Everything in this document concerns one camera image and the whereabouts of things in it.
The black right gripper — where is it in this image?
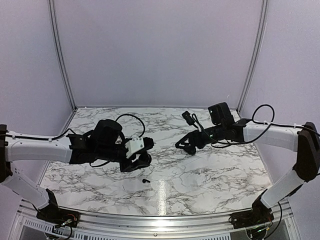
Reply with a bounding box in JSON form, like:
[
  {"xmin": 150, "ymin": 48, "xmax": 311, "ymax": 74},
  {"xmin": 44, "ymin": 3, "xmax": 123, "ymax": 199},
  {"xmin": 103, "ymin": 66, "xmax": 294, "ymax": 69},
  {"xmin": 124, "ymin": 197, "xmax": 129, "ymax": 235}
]
[{"xmin": 175, "ymin": 123, "xmax": 225, "ymax": 152}]

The black round puck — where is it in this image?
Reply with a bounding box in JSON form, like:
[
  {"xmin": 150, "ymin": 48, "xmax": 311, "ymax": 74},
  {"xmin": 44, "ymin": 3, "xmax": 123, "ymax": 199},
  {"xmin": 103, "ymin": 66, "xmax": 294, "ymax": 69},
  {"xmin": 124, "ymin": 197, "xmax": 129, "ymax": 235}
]
[{"xmin": 137, "ymin": 152, "xmax": 152, "ymax": 169}]

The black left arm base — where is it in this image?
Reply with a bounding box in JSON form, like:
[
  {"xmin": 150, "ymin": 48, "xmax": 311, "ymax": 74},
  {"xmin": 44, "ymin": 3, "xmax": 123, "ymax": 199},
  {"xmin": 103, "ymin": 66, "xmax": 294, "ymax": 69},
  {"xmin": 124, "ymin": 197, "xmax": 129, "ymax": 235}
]
[{"xmin": 34, "ymin": 188, "xmax": 80, "ymax": 228}]

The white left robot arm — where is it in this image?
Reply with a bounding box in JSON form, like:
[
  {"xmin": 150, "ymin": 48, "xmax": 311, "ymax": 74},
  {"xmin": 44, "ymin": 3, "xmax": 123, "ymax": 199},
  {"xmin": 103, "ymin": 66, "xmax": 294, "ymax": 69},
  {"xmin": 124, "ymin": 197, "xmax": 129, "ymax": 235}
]
[{"xmin": 0, "ymin": 119, "xmax": 154, "ymax": 223}]

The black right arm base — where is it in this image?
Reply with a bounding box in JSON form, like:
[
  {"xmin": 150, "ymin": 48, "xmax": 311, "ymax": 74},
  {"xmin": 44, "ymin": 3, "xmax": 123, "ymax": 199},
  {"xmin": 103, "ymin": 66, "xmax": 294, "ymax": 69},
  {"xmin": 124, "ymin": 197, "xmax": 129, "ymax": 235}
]
[{"xmin": 228, "ymin": 197, "xmax": 274, "ymax": 229}]

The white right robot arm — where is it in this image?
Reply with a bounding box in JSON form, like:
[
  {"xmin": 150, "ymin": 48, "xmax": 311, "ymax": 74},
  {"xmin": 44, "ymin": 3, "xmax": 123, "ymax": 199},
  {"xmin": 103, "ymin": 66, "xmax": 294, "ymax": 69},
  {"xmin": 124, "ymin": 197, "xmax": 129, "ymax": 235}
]
[{"xmin": 175, "ymin": 102, "xmax": 320, "ymax": 224}]

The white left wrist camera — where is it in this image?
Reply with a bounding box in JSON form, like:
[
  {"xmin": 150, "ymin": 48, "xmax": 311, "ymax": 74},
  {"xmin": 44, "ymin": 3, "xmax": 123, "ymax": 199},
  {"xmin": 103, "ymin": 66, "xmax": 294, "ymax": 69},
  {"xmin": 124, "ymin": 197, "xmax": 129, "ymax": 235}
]
[{"xmin": 124, "ymin": 137, "xmax": 145, "ymax": 159}]

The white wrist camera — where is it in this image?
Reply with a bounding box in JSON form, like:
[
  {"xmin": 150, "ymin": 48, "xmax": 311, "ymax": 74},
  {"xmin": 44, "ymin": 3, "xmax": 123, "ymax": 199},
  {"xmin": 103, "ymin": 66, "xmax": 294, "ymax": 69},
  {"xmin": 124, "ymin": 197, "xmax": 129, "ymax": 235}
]
[
  {"xmin": 182, "ymin": 110, "xmax": 198, "ymax": 128},
  {"xmin": 124, "ymin": 137, "xmax": 145, "ymax": 159}
]

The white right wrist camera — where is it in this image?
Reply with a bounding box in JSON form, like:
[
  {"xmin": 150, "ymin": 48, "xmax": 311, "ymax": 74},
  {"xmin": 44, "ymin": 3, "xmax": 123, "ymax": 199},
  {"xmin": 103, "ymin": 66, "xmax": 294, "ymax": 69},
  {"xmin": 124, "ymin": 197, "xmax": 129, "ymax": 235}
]
[{"xmin": 182, "ymin": 110, "xmax": 198, "ymax": 128}]

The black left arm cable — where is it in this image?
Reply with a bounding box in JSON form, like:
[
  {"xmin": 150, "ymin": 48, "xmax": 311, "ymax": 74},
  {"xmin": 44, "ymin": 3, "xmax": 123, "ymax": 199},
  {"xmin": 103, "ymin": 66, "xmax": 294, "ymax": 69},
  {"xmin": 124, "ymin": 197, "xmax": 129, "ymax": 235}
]
[{"xmin": 4, "ymin": 113, "xmax": 146, "ymax": 168}]

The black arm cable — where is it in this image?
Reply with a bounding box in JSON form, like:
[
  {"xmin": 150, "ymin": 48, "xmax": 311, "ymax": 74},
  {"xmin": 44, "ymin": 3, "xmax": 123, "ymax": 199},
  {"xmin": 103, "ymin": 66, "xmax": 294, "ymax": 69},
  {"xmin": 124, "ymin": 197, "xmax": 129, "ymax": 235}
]
[
  {"xmin": 4, "ymin": 113, "xmax": 146, "ymax": 168},
  {"xmin": 191, "ymin": 104, "xmax": 320, "ymax": 147}
]

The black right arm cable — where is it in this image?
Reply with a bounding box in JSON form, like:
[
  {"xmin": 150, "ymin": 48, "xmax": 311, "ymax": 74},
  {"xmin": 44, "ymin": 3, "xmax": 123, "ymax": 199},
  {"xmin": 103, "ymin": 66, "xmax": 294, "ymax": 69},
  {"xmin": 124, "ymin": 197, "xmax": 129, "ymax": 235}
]
[{"xmin": 191, "ymin": 104, "xmax": 320, "ymax": 147}]

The aluminium front rail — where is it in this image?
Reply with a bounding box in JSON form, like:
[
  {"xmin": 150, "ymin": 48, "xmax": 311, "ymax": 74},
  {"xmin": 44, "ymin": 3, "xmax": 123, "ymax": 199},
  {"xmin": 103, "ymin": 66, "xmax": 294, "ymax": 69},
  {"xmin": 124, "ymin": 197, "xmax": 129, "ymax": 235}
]
[{"xmin": 14, "ymin": 206, "xmax": 293, "ymax": 240}]

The right aluminium corner post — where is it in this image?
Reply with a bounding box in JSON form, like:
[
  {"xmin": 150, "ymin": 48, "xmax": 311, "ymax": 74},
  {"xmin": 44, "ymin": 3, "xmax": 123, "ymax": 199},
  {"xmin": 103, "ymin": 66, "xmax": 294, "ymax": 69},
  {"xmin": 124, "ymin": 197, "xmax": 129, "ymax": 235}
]
[{"xmin": 236, "ymin": 0, "xmax": 270, "ymax": 113}]

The aluminium corner post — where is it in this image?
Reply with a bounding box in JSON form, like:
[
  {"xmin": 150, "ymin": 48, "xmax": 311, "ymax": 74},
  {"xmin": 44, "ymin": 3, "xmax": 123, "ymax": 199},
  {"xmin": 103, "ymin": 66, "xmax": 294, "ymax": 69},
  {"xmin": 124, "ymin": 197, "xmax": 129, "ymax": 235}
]
[
  {"xmin": 236, "ymin": 0, "xmax": 270, "ymax": 113},
  {"xmin": 47, "ymin": 0, "xmax": 77, "ymax": 112}
]

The left aluminium corner post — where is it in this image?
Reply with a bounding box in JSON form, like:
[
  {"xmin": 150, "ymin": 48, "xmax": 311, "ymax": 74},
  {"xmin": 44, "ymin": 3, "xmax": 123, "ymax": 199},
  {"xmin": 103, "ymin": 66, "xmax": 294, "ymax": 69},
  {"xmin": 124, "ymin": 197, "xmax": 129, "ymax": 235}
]
[{"xmin": 47, "ymin": 0, "xmax": 77, "ymax": 112}]

